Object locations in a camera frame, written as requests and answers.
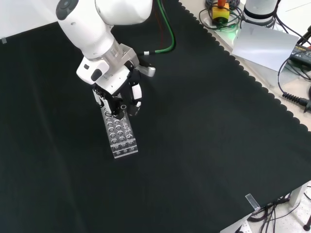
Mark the grey tape piece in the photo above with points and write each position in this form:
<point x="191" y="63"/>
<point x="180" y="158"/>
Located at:
<point x="4" y="40"/>

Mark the black bench cloth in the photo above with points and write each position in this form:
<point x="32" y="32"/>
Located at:
<point x="155" y="140"/>

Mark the black tripod foot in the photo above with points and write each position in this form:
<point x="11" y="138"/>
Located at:
<point x="307" y="227"/>

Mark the clear tape strip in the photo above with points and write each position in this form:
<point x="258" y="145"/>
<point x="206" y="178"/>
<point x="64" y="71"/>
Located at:
<point x="252" y="202"/>

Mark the black power adapter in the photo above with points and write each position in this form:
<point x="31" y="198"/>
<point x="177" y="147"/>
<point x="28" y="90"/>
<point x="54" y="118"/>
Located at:
<point x="301" y="54"/>

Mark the yellow stop button box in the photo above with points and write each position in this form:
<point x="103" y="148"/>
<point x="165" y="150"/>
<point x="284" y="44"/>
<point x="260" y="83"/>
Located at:
<point x="220" y="13"/>

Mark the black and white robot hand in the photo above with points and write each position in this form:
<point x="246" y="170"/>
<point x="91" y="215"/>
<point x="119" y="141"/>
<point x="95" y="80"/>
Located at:
<point x="116" y="85"/>

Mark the pale grey board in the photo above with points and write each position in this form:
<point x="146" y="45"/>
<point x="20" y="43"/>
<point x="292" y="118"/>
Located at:
<point x="263" y="47"/>

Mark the clear glass test tube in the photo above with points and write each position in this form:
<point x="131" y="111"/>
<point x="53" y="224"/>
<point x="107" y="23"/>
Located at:
<point x="124" y="116"/>

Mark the white table leg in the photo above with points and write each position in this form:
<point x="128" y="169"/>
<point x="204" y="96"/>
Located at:
<point x="297" y="194"/>

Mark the clear plastic test tube rack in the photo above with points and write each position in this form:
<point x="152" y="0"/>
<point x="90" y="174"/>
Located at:
<point x="121" y="136"/>

